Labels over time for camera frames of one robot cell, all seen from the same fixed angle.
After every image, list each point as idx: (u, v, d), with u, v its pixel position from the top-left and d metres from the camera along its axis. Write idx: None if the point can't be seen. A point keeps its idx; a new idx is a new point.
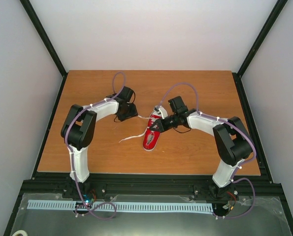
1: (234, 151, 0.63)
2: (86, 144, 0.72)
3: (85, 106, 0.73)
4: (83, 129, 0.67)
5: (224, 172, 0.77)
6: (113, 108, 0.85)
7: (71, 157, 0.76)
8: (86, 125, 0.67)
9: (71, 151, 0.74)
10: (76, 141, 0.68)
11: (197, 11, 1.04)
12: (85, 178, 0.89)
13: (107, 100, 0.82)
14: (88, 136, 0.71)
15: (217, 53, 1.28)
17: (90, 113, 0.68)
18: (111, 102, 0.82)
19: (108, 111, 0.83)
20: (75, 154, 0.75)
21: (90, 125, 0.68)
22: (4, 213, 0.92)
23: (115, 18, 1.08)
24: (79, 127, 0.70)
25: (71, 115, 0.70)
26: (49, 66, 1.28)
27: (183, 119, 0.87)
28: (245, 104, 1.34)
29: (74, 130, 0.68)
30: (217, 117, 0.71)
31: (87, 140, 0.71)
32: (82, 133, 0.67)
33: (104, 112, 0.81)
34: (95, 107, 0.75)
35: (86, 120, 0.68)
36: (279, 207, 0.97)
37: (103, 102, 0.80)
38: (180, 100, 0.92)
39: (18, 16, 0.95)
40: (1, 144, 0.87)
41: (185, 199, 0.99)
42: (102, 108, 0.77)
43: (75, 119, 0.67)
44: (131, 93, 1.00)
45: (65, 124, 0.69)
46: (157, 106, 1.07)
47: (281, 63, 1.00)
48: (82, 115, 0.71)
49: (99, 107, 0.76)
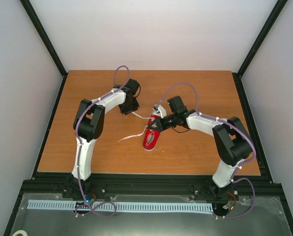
1: (234, 151, 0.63)
2: (96, 136, 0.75)
3: (93, 101, 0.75)
4: (94, 122, 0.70)
5: (224, 172, 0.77)
6: (120, 99, 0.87)
7: (80, 148, 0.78)
8: (96, 118, 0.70)
9: (80, 142, 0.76)
10: (87, 133, 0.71)
11: (197, 11, 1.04)
12: (87, 175, 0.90)
13: (114, 91, 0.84)
14: (99, 129, 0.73)
15: (217, 53, 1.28)
17: (99, 107, 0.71)
18: (118, 93, 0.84)
19: (115, 103, 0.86)
20: (84, 146, 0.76)
21: (100, 118, 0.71)
22: (4, 213, 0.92)
23: (115, 18, 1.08)
24: (88, 121, 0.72)
25: (81, 109, 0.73)
26: (49, 66, 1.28)
27: (183, 120, 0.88)
28: (246, 104, 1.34)
29: (84, 123, 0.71)
30: (216, 117, 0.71)
31: (97, 132, 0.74)
32: (93, 126, 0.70)
33: (113, 104, 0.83)
34: (104, 101, 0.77)
35: (96, 113, 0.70)
36: (279, 207, 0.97)
37: (110, 94, 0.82)
38: (179, 99, 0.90)
39: (18, 16, 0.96)
40: (1, 145, 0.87)
41: (185, 199, 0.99)
42: (110, 101, 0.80)
43: (85, 112, 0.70)
44: (137, 85, 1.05)
45: (76, 118, 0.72)
46: (156, 104, 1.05)
47: (281, 63, 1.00)
48: (91, 109, 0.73)
49: (107, 100, 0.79)
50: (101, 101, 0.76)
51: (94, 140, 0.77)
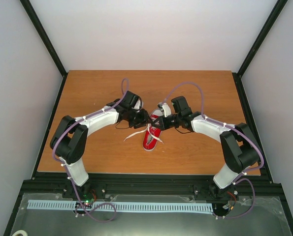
1: (241, 159, 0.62)
2: (76, 159, 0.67)
3: (78, 119, 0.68)
4: (72, 143, 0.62)
5: (228, 176, 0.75)
6: (110, 119, 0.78)
7: (63, 166, 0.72)
8: (76, 139, 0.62)
9: (63, 164, 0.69)
10: (65, 156, 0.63)
11: (196, 11, 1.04)
12: (83, 182, 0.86)
13: (105, 109, 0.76)
14: (78, 152, 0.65)
15: (217, 53, 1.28)
17: (81, 128, 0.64)
18: (109, 112, 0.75)
19: (105, 122, 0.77)
20: (68, 166, 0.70)
21: (81, 140, 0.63)
22: (5, 213, 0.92)
23: (115, 18, 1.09)
24: (69, 140, 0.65)
25: (61, 128, 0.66)
26: (48, 66, 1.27)
27: (187, 122, 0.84)
28: (246, 104, 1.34)
29: (63, 143, 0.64)
30: (224, 123, 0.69)
31: (77, 155, 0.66)
32: (71, 148, 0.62)
33: (100, 124, 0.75)
34: (90, 119, 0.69)
35: (77, 134, 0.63)
36: (279, 207, 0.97)
37: (100, 112, 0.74)
38: (184, 100, 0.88)
39: (18, 16, 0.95)
40: (1, 144, 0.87)
41: (185, 199, 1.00)
42: (97, 121, 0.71)
43: (65, 132, 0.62)
44: (136, 99, 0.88)
45: (54, 136, 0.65)
46: (161, 103, 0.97)
47: (282, 63, 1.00)
48: (73, 128, 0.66)
49: (93, 120, 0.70)
50: (86, 120, 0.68)
51: (73, 163, 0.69)
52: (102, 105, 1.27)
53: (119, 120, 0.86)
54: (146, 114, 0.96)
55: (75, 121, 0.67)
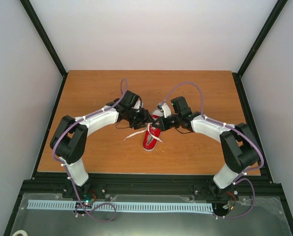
1: (241, 159, 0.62)
2: (76, 159, 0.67)
3: (78, 119, 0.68)
4: (72, 143, 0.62)
5: (227, 176, 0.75)
6: (110, 119, 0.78)
7: (63, 166, 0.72)
8: (76, 139, 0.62)
9: (63, 163, 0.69)
10: (65, 156, 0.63)
11: (196, 11, 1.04)
12: (83, 181, 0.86)
13: (105, 109, 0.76)
14: (78, 152, 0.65)
15: (216, 53, 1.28)
17: (81, 128, 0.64)
18: (109, 112, 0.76)
19: (105, 122, 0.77)
20: (68, 166, 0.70)
21: (80, 140, 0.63)
22: (5, 213, 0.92)
23: (115, 19, 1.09)
24: (69, 140, 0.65)
25: (60, 128, 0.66)
26: (48, 66, 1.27)
27: (187, 122, 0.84)
28: (246, 104, 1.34)
29: (63, 143, 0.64)
30: (224, 123, 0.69)
31: (77, 155, 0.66)
32: (70, 148, 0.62)
33: (100, 124, 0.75)
34: (90, 119, 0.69)
35: (77, 134, 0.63)
36: (279, 207, 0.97)
37: (100, 112, 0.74)
38: (184, 100, 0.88)
39: (18, 16, 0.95)
40: (1, 144, 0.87)
41: (185, 199, 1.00)
42: (97, 120, 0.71)
43: (65, 132, 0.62)
44: (135, 98, 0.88)
45: (54, 136, 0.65)
46: (160, 103, 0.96)
47: (282, 63, 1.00)
48: (73, 128, 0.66)
49: (93, 120, 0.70)
50: (86, 120, 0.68)
51: (73, 163, 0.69)
52: (102, 105, 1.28)
53: (118, 120, 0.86)
54: (147, 112, 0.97)
55: (75, 121, 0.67)
